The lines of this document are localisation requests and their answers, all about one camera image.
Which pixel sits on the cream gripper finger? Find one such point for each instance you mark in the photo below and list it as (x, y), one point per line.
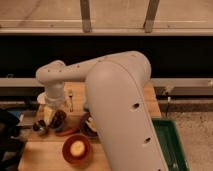
(48, 115)

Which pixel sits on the purple plate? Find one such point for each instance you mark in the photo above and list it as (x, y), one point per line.
(84, 128)

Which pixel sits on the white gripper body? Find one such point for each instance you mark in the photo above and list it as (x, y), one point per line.
(54, 94)

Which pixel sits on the black object at left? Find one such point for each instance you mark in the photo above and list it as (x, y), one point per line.
(10, 146)

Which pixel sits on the blue bowl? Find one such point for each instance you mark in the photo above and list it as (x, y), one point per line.
(58, 129)

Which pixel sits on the yellow round fruit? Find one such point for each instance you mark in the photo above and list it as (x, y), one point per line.
(77, 148)

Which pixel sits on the small metal cup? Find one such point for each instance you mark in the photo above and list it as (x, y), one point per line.
(40, 127)

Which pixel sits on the red bowl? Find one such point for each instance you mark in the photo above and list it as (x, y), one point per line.
(66, 149)

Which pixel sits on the green plastic tray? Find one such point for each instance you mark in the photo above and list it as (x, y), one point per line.
(170, 144)

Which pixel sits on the silver fork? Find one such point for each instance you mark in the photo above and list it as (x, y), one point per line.
(70, 100)

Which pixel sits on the wooden cutting board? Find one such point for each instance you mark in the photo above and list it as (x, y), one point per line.
(45, 153)

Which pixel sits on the red chili pepper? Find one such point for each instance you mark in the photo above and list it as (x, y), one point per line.
(67, 132)

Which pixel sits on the dark red grape bunch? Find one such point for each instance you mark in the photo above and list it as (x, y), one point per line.
(58, 119)

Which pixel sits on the white paper cup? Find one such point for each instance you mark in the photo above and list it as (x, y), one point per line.
(41, 98)

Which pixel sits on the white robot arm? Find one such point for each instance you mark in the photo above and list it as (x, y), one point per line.
(114, 88)

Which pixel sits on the yellow banana peel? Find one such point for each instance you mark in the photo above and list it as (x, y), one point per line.
(91, 124)

